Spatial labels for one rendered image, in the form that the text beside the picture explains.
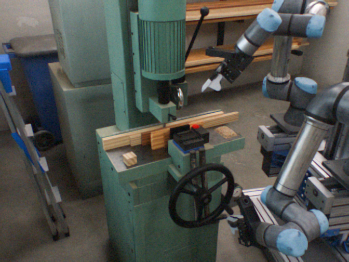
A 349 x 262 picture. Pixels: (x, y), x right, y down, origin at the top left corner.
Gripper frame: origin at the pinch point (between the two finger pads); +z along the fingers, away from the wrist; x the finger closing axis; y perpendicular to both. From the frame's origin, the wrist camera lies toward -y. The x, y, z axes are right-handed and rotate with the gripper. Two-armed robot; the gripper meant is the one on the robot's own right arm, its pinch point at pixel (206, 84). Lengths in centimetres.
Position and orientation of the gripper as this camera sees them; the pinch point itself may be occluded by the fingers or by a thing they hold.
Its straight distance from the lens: 131.8
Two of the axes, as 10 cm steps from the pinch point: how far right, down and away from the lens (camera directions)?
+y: 7.5, 6.6, -0.1
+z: -5.3, 6.1, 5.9
